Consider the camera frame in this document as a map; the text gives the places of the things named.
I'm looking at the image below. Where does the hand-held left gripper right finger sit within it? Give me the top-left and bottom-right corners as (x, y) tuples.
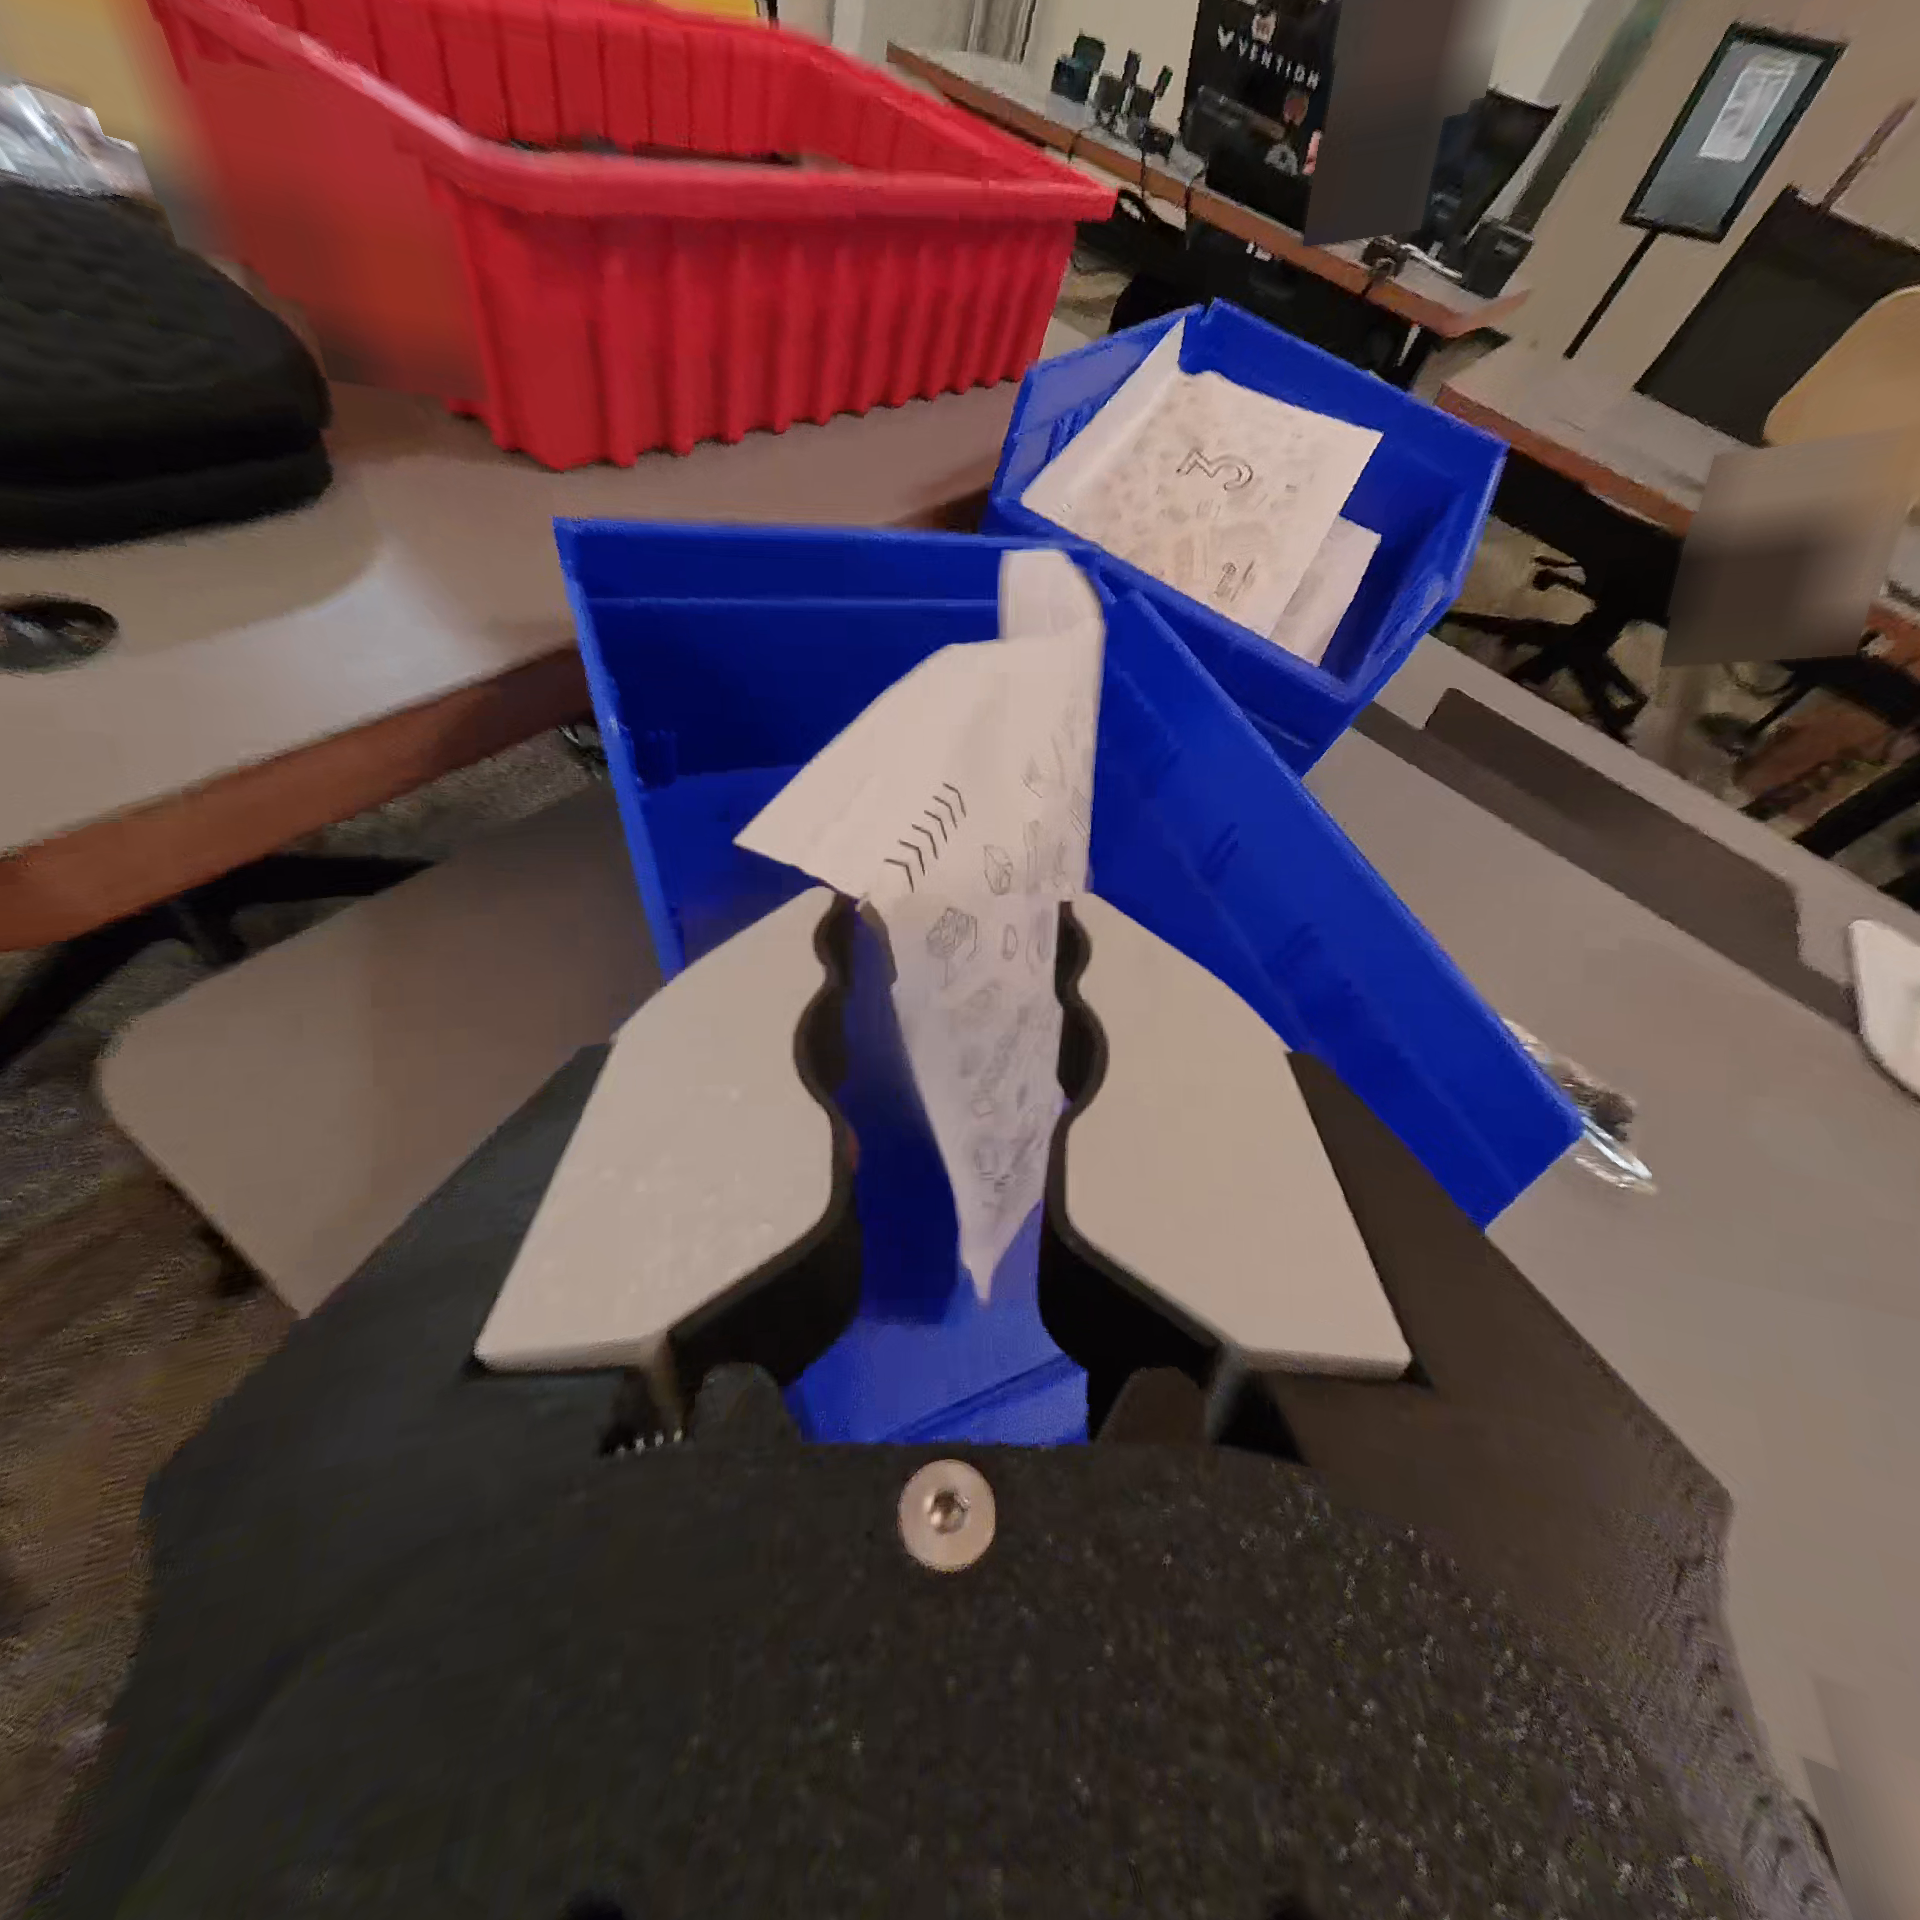
(1042, 901), (1419, 1440)

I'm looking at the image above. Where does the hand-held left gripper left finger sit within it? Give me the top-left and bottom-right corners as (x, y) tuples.
(474, 888), (868, 1412)

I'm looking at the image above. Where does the short blue storage bin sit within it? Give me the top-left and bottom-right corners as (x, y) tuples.
(556, 516), (1584, 1449)

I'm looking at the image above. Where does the small clear plastic parts bag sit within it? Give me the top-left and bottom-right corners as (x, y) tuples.
(1499, 1012), (1660, 1193)

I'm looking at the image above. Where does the wooden top office table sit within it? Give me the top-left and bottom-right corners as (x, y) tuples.
(886, 41), (1532, 339)
(1439, 353), (1920, 634)

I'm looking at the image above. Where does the red storage bin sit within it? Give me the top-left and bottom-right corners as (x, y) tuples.
(152, 0), (1120, 472)

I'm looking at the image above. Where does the black quilted cushion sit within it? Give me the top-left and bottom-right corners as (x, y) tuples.
(0, 181), (337, 548)

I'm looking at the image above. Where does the beige chair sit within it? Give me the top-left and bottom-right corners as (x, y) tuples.
(1762, 285), (1920, 453)

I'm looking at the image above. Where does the black banner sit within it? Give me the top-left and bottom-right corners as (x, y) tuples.
(1185, 0), (1345, 226)

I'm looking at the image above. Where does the framed sign on stand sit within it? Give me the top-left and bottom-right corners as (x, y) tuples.
(1568, 24), (1848, 355)

